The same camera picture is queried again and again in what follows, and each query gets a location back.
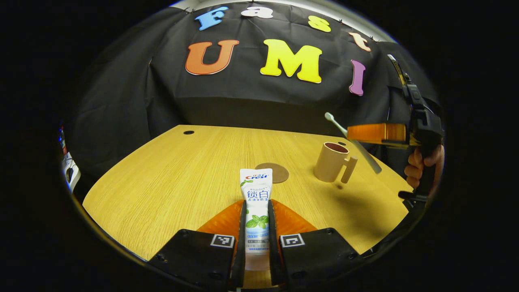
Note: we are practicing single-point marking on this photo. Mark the black backdrop cloth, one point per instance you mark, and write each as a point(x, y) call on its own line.
point(243, 93)

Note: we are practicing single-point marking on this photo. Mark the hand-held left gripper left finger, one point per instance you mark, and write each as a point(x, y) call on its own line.
point(202, 259)

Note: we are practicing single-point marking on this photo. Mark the white side desk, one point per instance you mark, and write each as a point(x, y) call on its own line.
point(75, 178)

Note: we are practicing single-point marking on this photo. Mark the white toothpaste tube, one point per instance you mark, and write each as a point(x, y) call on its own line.
point(256, 190)

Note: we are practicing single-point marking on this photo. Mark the round brown coaster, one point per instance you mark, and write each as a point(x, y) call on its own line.
point(279, 174)

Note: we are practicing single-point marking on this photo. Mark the computer monitor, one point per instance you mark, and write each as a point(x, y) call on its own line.
point(62, 142)

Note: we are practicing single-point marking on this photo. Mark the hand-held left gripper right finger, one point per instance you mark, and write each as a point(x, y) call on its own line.
point(316, 255)

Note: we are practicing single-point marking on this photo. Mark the white toothbrush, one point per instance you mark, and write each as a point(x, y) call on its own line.
point(367, 157)

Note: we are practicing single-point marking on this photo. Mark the black computer mouse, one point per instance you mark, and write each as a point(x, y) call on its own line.
point(69, 174)

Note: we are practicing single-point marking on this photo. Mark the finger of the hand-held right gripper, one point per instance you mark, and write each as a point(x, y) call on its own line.
point(377, 133)

